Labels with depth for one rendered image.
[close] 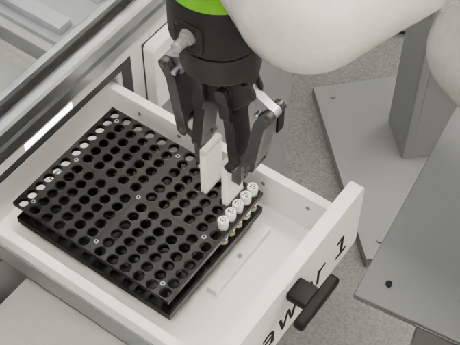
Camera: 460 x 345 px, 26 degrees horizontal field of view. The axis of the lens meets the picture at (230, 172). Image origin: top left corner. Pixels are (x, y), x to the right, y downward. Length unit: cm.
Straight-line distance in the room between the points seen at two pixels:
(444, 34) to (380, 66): 137
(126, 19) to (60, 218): 25
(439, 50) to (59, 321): 55
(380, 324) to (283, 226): 93
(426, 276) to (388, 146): 110
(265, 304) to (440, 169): 40
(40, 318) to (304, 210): 34
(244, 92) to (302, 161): 143
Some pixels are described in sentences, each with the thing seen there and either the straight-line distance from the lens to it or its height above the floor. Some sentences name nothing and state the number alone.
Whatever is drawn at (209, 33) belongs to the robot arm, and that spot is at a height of 124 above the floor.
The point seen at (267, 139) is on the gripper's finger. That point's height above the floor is 109.
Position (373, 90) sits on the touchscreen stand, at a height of 3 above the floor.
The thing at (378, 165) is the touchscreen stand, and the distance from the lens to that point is 228.
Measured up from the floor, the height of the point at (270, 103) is 114.
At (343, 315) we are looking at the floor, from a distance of 209.
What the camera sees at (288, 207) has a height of 86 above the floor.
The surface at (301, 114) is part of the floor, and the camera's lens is 240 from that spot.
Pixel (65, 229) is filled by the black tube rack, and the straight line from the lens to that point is 112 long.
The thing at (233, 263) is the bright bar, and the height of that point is 85.
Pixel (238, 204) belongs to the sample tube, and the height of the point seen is 91.
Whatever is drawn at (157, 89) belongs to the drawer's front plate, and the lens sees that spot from 130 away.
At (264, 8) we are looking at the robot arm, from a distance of 65.
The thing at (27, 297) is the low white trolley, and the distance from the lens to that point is 124.
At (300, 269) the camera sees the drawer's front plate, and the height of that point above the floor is 93.
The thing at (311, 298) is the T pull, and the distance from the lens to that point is 105.
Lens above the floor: 181
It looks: 52 degrees down
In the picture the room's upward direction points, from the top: straight up
